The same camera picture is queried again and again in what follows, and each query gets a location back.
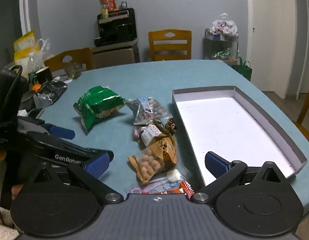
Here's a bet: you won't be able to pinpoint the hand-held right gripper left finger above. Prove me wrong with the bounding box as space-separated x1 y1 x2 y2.
27 152 124 203

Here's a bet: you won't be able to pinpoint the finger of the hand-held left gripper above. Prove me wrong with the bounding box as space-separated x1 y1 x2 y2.
42 122 75 140
64 142 114 161

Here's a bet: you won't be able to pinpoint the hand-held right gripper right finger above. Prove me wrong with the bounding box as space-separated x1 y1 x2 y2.
191 151 287 203

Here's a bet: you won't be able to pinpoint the orange snack packet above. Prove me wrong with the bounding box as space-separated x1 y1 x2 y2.
179 180 195 197

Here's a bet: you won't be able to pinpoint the shallow grey cardboard box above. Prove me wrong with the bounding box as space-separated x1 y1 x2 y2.
172 85 308 188

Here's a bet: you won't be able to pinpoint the green snack bag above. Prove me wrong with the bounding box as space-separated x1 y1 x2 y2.
73 85 125 133

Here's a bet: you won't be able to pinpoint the tan peanut packet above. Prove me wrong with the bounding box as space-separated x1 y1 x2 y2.
128 136 178 184

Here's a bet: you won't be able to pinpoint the orange striped packet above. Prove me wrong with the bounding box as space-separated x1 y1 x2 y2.
129 169 187 194

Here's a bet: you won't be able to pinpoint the clear packet with white label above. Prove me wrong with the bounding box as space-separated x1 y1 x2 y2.
134 124 170 147

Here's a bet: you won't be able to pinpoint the clear packet of brown beans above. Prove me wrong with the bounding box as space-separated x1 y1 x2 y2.
126 96 173 125

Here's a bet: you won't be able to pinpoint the black silver foil packet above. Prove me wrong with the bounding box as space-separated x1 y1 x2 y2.
33 81 68 108

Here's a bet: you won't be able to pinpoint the black mug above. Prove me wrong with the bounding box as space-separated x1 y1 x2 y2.
34 66 53 83

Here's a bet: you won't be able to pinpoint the glass bowl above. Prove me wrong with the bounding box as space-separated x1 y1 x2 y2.
64 62 83 78

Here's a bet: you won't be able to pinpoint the black bag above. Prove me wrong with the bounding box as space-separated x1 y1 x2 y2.
0 65 28 130

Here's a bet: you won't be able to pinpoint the teal tablecloth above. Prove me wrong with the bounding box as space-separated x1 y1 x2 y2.
17 59 309 214

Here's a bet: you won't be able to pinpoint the wooden chair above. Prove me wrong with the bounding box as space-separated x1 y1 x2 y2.
44 47 95 77
148 29 192 62
293 72 309 140

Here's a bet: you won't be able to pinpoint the yellow white bag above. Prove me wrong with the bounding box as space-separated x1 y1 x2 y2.
14 47 41 68
14 31 36 52

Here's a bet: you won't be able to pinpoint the clear plastic bag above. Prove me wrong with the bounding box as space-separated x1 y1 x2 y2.
29 38 51 70

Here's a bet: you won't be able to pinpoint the silver dispenser cabinet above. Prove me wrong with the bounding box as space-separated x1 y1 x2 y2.
92 40 140 69

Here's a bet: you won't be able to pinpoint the green tote bag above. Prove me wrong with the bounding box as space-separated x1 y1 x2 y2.
229 56 252 82

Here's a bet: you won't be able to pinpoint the green wrapped candies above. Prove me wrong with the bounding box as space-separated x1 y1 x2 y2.
214 49 231 59

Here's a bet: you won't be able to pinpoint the black water dispenser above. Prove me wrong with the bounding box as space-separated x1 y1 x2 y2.
94 7 138 47

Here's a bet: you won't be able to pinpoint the metal storage cart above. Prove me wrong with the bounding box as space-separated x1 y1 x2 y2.
203 29 239 62

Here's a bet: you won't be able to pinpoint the white printed plastic bag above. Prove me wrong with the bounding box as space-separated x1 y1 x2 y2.
211 13 238 37

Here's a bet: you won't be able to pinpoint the red snack bag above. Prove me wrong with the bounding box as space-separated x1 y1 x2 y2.
99 0 117 12

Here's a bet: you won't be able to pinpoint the white door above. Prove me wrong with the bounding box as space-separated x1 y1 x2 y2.
298 0 309 94
247 0 298 99

